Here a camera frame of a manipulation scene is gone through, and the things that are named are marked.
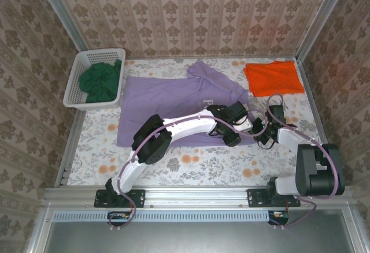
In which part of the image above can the grey metal panel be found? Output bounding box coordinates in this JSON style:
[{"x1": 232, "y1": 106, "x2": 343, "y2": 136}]
[{"x1": 43, "y1": 209, "x2": 357, "y2": 253}]

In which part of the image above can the orange t-shirt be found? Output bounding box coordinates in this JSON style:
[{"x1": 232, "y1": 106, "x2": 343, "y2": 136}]
[{"x1": 244, "y1": 60, "x2": 306, "y2": 98}]

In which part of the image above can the small wired connector box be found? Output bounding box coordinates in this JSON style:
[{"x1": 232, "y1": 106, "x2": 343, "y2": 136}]
[
  {"x1": 268, "y1": 210, "x2": 290, "y2": 226},
  {"x1": 107, "y1": 211, "x2": 136, "y2": 226}
]

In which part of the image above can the green t-shirt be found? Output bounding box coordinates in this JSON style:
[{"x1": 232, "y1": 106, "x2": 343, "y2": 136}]
[{"x1": 78, "y1": 58, "x2": 123, "y2": 103}]

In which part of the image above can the white perforated plastic basket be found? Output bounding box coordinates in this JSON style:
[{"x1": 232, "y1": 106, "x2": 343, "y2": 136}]
[{"x1": 62, "y1": 47, "x2": 127, "y2": 111}]

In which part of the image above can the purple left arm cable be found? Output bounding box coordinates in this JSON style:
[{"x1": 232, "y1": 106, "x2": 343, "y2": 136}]
[{"x1": 108, "y1": 114, "x2": 268, "y2": 232}]

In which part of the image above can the aluminium frame post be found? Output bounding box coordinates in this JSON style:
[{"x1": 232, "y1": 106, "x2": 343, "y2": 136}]
[
  {"x1": 34, "y1": 0, "x2": 88, "y2": 52},
  {"x1": 296, "y1": 0, "x2": 353, "y2": 63}
]

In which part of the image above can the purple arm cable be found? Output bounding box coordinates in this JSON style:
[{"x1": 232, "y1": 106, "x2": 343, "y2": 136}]
[
  {"x1": 265, "y1": 93, "x2": 339, "y2": 231},
  {"x1": 108, "y1": 114, "x2": 268, "y2": 232}
]

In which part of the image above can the floral printed tablecloth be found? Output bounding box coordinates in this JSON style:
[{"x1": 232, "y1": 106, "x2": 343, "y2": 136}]
[{"x1": 66, "y1": 58, "x2": 336, "y2": 187}]

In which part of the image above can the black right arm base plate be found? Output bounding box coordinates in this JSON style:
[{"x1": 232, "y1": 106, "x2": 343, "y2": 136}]
[{"x1": 247, "y1": 188, "x2": 301, "y2": 209}]

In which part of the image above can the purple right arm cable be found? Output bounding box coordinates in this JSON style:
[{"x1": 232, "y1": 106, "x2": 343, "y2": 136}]
[{"x1": 265, "y1": 93, "x2": 339, "y2": 231}]

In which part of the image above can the purple t-shirt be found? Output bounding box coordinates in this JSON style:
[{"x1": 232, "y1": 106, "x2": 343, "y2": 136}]
[{"x1": 116, "y1": 59, "x2": 257, "y2": 148}]

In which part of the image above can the white slotted cable duct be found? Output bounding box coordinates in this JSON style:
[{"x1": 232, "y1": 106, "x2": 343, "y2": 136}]
[{"x1": 53, "y1": 210, "x2": 271, "y2": 222}]

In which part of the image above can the aluminium frame rail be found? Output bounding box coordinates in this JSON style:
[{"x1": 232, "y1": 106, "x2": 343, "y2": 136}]
[
  {"x1": 43, "y1": 185, "x2": 354, "y2": 208},
  {"x1": 297, "y1": 61, "x2": 342, "y2": 186},
  {"x1": 54, "y1": 107, "x2": 85, "y2": 187}
]

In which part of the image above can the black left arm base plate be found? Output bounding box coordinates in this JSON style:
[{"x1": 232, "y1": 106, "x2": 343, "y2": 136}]
[{"x1": 94, "y1": 188, "x2": 146, "y2": 209}]

